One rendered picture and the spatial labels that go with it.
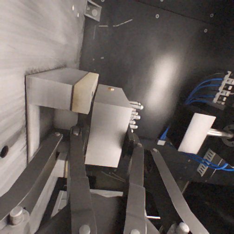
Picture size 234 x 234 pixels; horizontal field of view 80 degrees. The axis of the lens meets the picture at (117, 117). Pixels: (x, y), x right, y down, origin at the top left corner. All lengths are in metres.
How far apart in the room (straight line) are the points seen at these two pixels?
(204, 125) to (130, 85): 0.27
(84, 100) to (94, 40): 0.34
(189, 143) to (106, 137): 0.18
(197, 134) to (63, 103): 0.25
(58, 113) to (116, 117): 0.12
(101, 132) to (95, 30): 0.35
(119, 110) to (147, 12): 0.38
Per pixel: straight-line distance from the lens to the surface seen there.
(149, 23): 0.50
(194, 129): 0.31
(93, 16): 0.48
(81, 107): 0.16
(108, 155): 0.21
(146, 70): 0.49
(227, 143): 0.41
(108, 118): 0.18
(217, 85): 0.55
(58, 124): 0.27
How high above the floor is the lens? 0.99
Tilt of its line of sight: 9 degrees up
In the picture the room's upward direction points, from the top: 100 degrees clockwise
